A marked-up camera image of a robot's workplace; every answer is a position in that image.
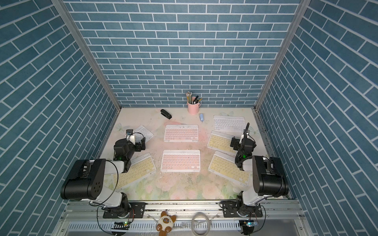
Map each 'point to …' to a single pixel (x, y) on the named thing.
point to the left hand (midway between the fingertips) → (140, 137)
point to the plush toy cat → (165, 223)
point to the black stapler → (164, 113)
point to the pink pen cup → (193, 109)
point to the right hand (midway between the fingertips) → (243, 138)
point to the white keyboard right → (222, 122)
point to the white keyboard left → (141, 132)
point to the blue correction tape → (201, 116)
